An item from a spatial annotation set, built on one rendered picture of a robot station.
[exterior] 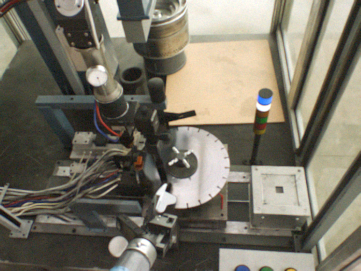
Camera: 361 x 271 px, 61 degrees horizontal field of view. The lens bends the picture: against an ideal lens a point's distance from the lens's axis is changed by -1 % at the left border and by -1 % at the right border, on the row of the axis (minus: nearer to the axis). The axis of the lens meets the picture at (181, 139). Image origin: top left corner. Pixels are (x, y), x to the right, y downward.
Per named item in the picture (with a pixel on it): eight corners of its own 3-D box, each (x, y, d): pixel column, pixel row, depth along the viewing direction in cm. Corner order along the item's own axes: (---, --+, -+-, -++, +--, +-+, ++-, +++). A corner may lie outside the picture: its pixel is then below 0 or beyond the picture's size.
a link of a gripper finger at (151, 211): (163, 200, 89) (153, 229, 84) (157, 198, 89) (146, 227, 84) (160, 193, 85) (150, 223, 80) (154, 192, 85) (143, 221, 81)
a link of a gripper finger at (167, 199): (181, 187, 90) (172, 218, 85) (161, 183, 91) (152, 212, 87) (180, 183, 87) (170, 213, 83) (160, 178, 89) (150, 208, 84)
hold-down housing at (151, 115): (165, 145, 99) (155, 102, 82) (161, 157, 96) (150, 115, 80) (149, 143, 100) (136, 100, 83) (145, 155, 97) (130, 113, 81)
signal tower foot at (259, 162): (263, 158, 130) (264, 155, 128) (264, 165, 128) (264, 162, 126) (242, 158, 131) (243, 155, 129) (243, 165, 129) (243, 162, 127)
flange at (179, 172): (195, 179, 104) (195, 176, 102) (163, 176, 106) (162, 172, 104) (200, 151, 111) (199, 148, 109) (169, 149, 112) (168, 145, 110)
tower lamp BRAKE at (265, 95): (271, 94, 100) (272, 87, 97) (272, 105, 97) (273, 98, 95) (257, 94, 100) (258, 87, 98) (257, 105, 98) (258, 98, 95)
